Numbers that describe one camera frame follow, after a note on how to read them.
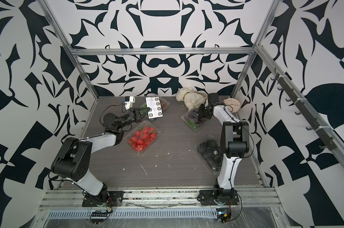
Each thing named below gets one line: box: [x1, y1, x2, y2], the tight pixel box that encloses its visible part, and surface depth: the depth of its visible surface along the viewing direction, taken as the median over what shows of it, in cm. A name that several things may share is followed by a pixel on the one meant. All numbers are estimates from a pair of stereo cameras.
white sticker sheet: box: [145, 96, 163, 119], surface depth 77 cm
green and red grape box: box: [141, 95, 170, 120], surface depth 77 cm
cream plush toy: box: [176, 86, 208, 111], surface depth 111 cm
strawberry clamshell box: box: [125, 120, 161, 153], surface depth 93 cm
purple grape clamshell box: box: [180, 110, 211, 132], surface depth 100 cm
